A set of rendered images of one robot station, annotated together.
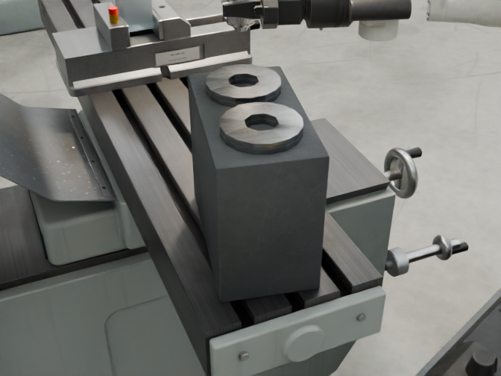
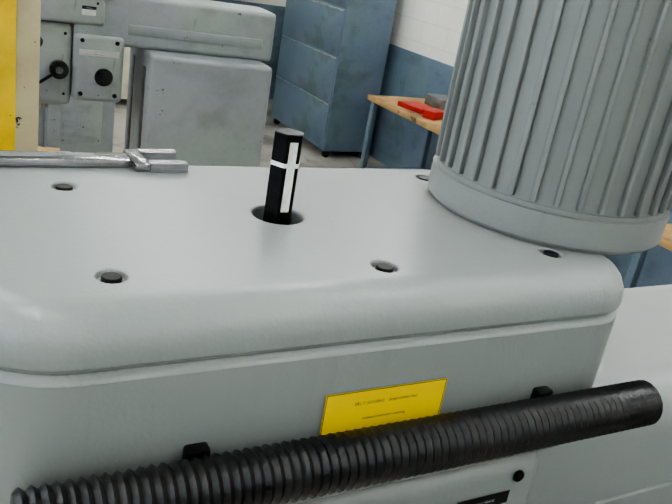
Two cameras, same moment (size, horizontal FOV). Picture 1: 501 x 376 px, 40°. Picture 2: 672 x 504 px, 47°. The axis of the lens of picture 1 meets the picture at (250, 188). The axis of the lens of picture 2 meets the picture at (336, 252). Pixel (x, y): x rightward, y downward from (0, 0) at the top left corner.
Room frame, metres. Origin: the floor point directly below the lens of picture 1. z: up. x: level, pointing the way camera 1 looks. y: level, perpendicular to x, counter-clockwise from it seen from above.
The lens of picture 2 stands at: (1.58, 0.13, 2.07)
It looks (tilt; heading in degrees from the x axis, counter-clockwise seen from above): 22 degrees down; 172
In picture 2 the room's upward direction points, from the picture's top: 10 degrees clockwise
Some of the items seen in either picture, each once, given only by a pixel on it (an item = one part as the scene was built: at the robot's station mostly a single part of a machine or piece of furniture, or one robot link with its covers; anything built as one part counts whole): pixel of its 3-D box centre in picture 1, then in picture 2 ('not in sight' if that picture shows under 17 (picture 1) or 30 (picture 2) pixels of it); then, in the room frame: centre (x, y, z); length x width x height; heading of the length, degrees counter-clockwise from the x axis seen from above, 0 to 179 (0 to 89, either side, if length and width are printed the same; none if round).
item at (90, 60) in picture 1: (152, 36); not in sight; (1.21, 0.18, 1.01); 0.35 x 0.15 x 0.11; 113
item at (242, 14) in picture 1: (242, 10); not in sight; (1.05, 0.01, 1.13); 0.06 x 0.02 x 0.03; 95
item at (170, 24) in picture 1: (164, 16); not in sight; (1.22, 0.16, 1.05); 0.12 x 0.06 x 0.04; 23
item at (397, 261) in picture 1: (426, 252); not in sight; (1.15, -0.39, 0.54); 0.22 x 0.06 x 0.06; 113
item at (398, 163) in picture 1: (386, 176); not in sight; (1.26, -0.30, 0.66); 0.16 x 0.12 x 0.12; 113
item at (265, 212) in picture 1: (252, 173); not in sight; (0.69, 0.00, 1.06); 0.22 x 0.12 x 0.20; 12
